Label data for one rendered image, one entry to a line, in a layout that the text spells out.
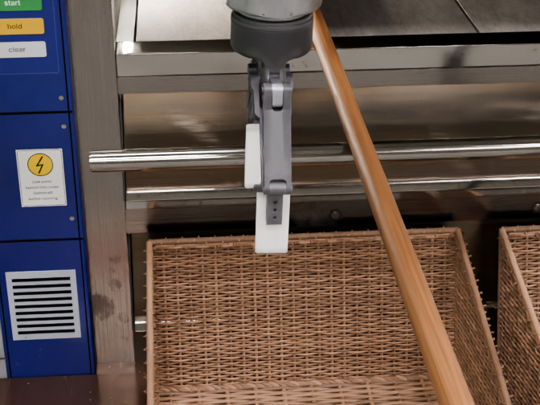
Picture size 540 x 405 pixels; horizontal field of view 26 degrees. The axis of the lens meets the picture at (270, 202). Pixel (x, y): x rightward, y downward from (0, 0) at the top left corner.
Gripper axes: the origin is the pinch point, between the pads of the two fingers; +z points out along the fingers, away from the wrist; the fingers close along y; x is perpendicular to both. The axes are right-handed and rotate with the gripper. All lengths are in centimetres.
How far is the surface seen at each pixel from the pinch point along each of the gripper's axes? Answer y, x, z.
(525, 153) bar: -40, 40, 13
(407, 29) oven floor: -86, 32, 11
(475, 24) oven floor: -88, 44, 11
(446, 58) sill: -78, 37, 13
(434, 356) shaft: 12.5, 15.2, 9.4
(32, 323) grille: -75, -33, 62
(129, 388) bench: -70, -16, 73
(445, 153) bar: -40, 29, 13
